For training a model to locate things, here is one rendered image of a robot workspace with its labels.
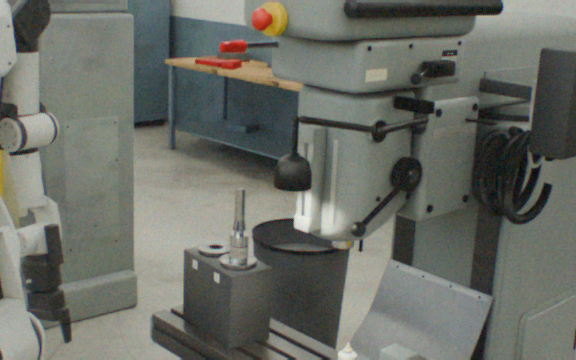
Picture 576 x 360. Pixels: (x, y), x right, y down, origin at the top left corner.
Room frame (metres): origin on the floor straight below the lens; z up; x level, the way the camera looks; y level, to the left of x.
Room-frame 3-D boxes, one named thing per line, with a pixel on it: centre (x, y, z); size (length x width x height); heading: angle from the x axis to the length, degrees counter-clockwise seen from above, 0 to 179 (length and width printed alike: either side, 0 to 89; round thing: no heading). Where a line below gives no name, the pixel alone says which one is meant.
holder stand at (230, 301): (1.91, 0.13, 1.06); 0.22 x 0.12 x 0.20; 38
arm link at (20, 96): (1.89, 0.61, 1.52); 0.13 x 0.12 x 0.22; 151
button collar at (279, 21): (1.50, 0.03, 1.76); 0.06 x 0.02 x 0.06; 44
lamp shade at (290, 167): (1.51, -0.02, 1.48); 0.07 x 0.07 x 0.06
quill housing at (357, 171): (1.67, -0.14, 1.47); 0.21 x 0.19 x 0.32; 44
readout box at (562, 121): (1.63, -0.58, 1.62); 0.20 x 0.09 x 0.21; 134
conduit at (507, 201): (1.71, -0.46, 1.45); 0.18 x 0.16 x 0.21; 134
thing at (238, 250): (1.87, 0.10, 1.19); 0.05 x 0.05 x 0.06
